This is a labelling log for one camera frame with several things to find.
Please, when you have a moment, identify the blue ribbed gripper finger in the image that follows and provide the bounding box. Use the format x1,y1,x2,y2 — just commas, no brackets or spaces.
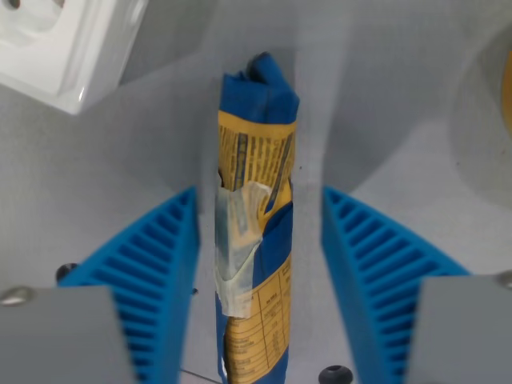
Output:
321,186,512,384
0,186,201,384

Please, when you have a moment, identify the blue and yellow bag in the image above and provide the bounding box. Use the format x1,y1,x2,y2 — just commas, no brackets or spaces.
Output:
211,51,302,384

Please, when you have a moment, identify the black countersunk table screw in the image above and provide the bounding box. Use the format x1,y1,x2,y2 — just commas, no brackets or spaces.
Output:
55,262,79,283

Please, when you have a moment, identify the clear packing tape roll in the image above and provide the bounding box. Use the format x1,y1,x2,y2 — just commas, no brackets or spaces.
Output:
450,22,512,206

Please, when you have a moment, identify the white wall power socket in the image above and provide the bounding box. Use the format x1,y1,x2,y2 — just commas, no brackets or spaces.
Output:
0,0,151,117

